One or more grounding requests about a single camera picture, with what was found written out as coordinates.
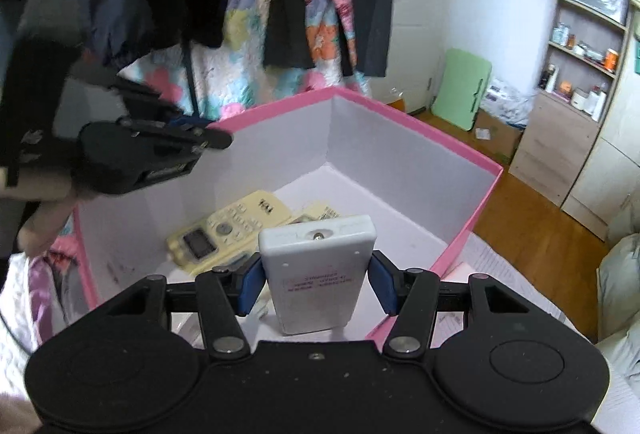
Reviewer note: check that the orange bottle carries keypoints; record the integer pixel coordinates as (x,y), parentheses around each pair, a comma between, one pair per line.
(611,59)

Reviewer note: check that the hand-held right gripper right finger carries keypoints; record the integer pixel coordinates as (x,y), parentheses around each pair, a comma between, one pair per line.
(384,281)

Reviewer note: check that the wooden shelf cabinet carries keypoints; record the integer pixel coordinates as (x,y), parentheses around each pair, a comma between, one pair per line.
(570,128)

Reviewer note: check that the beige remote with display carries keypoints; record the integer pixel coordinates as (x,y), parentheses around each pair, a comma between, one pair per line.
(225,229)

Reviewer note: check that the plain beige remote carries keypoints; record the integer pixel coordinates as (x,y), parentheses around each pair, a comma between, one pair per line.
(320,212)

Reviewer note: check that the green folding table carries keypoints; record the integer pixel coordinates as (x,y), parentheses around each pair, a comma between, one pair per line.
(462,88)

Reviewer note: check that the grey puffer jacket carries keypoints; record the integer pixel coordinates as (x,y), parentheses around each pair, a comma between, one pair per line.
(620,274)

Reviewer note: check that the white plastic pack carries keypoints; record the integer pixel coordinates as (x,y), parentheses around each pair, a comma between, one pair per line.
(507,101)

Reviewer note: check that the cat print tablecloth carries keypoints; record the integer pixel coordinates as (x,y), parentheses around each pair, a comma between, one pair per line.
(550,324)

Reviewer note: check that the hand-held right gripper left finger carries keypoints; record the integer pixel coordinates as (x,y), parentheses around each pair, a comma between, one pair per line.
(250,284)

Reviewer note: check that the person's left hand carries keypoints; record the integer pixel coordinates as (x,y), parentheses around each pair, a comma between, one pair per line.
(42,219)

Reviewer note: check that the pink cardboard box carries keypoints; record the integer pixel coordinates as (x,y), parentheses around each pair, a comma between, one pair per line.
(400,174)

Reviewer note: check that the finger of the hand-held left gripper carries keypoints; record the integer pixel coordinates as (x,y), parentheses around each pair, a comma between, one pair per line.
(200,138)
(145,98)

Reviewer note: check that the white bottle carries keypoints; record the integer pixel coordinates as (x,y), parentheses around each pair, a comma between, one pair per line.
(597,103)

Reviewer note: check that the light wooden wardrobe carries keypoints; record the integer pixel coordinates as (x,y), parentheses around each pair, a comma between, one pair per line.
(610,163)

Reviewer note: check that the white remote with red print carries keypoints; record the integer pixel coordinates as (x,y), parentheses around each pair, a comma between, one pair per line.
(315,274)

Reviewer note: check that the white jar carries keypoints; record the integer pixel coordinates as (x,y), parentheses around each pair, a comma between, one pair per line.
(580,99)

